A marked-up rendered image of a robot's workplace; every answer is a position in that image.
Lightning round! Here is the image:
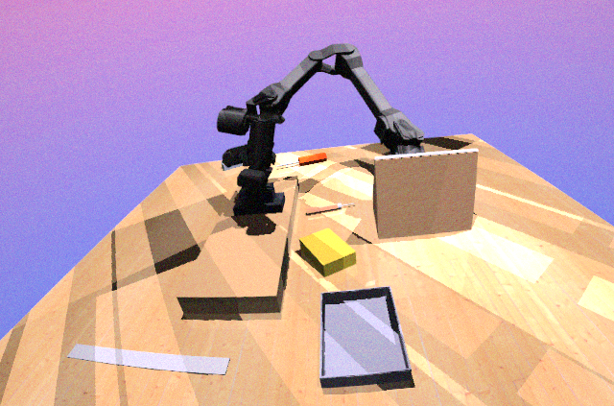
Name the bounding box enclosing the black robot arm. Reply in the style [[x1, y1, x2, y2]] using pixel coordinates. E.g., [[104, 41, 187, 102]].
[[216, 43, 425, 167]]

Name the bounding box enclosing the orange-handled awl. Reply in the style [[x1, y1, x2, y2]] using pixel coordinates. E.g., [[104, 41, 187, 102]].
[[276, 153, 327, 167]]

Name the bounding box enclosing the light wood floor panel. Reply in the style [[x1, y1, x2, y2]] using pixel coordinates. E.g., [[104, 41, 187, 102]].
[[177, 176, 299, 314]]

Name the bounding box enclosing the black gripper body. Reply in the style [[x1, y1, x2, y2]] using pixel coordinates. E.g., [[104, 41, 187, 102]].
[[236, 140, 276, 190]]

